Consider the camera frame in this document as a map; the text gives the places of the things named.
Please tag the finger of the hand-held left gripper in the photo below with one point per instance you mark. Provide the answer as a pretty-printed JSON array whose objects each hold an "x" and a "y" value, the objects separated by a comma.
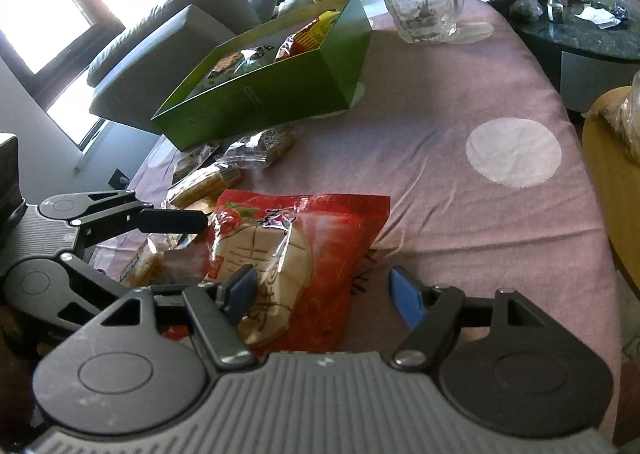
[
  {"x": 170, "y": 221},
  {"x": 95, "y": 279}
]

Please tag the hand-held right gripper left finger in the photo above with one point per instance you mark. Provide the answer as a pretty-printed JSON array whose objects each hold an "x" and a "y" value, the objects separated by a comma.
[{"x": 242, "y": 289}]

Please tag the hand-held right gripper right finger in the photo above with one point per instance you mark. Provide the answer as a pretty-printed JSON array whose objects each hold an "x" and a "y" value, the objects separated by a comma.
[{"x": 407, "y": 296}]

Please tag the red rice cracker packet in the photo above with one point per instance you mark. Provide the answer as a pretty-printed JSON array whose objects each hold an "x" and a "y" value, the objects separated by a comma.
[{"x": 330, "y": 244}]

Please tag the clear brown pastry packet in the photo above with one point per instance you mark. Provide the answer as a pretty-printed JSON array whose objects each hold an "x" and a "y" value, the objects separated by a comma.
[{"x": 265, "y": 144}]

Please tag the green cardboard box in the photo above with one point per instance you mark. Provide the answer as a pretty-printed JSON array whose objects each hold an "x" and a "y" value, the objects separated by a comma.
[{"x": 260, "y": 104}]

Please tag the clear wrapped pastry packet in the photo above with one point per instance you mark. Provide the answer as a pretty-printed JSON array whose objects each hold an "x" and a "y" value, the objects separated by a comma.
[{"x": 195, "y": 162}]

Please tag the pink dotted tablecloth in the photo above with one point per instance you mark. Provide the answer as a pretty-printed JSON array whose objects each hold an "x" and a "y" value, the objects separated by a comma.
[{"x": 450, "y": 214}]

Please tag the grey sofa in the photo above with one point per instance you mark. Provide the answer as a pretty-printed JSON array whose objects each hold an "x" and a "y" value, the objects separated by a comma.
[{"x": 150, "y": 59}]

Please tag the brown round pastry packet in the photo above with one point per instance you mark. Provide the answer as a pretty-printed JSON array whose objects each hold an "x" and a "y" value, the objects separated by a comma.
[{"x": 227, "y": 64}]

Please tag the round wooden side table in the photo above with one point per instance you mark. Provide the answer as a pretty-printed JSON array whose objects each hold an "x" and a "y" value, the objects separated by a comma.
[{"x": 605, "y": 184}]

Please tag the dark framed window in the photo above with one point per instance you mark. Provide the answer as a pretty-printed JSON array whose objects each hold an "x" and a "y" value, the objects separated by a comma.
[{"x": 60, "y": 9}]

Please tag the red and yellow snack packet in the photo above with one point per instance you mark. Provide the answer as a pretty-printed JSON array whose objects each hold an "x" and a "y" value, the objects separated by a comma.
[{"x": 310, "y": 37}]

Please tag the grey cushion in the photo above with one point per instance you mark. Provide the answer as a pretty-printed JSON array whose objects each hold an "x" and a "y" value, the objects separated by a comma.
[{"x": 295, "y": 2}]

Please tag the clear plastic bag of nuts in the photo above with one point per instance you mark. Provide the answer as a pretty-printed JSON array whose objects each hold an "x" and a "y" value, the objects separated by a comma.
[{"x": 630, "y": 114}]

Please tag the dark marble coffee table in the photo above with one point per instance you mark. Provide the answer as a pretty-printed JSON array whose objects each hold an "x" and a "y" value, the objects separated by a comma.
[{"x": 575, "y": 39}]

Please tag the small dark glass jar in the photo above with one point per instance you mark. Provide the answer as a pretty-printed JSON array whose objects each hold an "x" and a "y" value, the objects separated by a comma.
[{"x": 555, "y": 7}]

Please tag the crumpled white tissue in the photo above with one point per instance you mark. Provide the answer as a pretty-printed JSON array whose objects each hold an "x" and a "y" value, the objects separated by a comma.
[{"x": 597, "y": 17}]

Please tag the wall socket with plug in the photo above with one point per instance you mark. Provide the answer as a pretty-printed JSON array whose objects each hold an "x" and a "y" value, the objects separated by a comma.
[{"x": 119, "y": 178}]

